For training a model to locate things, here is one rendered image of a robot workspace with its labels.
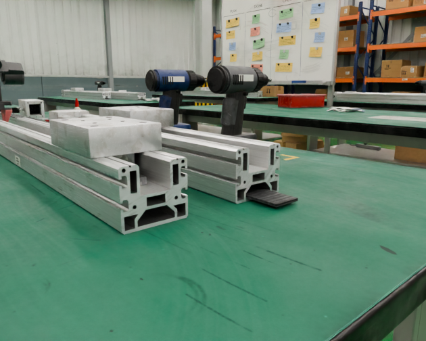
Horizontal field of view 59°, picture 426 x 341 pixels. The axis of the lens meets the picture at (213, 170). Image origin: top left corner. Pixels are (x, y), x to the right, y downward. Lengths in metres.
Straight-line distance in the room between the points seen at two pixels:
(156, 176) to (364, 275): 0.29
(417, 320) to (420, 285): 0.37
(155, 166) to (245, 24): 3.90
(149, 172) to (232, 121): 0.35
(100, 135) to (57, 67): 12.42
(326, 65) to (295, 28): 0.50
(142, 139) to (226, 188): 0.15
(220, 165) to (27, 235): 0.29
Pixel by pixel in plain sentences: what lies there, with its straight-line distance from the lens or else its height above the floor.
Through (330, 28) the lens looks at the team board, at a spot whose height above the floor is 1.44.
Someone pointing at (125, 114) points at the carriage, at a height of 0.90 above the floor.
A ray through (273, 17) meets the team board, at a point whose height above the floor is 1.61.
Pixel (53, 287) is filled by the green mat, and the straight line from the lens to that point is 0.39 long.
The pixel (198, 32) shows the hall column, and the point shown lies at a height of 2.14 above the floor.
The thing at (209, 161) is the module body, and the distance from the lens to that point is 0.62.
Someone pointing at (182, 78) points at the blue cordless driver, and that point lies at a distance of 1.07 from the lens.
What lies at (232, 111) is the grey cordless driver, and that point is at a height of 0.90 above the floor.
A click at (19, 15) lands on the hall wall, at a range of 12.81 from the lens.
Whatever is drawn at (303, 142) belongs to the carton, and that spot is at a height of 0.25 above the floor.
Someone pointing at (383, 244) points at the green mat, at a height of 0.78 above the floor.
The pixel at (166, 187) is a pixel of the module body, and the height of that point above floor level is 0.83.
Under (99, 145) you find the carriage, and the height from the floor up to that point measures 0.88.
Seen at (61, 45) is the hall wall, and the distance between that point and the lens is 13.04.
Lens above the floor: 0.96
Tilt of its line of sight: 13 degrees down
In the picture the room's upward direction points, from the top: straight up
